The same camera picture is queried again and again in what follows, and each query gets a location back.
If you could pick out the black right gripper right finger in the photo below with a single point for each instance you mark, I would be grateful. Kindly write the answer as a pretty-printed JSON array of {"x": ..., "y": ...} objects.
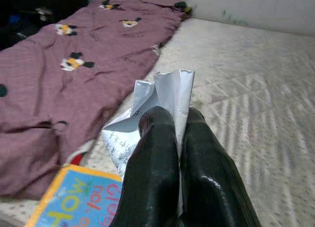
[{"x": 211, "y": 187}]

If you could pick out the white quilted mattress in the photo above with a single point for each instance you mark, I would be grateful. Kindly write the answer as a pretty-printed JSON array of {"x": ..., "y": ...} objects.
[{"x": 246, "y": 89}]

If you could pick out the mauve blanket cartoon print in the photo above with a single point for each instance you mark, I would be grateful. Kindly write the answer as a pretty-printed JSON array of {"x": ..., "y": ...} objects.
[{"x": 73, "y": 94}]

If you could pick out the white paper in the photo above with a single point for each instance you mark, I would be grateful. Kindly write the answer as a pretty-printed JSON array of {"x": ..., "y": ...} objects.
[{"x": 169, "y": 89}]

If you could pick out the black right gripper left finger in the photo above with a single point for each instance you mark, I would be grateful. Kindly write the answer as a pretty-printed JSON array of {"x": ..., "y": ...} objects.
[{"x": 152, "y": 175}]

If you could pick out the blue yellow children's book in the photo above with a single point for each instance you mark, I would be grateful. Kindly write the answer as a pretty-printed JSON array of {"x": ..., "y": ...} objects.
[{"x": 78, "y": 200}]

